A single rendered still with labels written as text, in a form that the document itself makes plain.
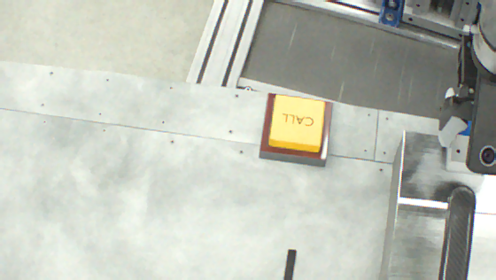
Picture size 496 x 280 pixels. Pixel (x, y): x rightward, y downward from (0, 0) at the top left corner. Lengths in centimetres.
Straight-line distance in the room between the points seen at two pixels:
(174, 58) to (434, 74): 56
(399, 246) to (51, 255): 42
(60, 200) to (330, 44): 92
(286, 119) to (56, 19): 116
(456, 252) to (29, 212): 53
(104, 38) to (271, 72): 44
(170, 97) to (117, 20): 102
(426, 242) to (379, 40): 96
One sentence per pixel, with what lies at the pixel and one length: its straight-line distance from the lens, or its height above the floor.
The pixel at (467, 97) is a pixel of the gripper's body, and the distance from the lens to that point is 120.
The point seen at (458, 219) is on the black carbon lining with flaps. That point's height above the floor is 88.
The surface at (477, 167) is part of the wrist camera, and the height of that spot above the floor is 104.
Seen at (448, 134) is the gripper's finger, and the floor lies 95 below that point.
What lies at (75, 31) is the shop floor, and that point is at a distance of 244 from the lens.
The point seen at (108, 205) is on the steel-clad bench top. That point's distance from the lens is 138.
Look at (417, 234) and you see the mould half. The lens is 129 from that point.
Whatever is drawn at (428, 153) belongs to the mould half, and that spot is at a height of 89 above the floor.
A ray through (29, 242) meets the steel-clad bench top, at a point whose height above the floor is 80.
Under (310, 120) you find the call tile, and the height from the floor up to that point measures 84.
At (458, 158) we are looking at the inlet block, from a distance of 131.
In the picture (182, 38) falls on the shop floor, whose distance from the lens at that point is 241.
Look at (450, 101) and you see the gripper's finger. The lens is 123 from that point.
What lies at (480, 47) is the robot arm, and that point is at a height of 113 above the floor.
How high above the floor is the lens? 207
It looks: 64 degrees down
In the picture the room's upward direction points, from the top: 5 degrees clockwise
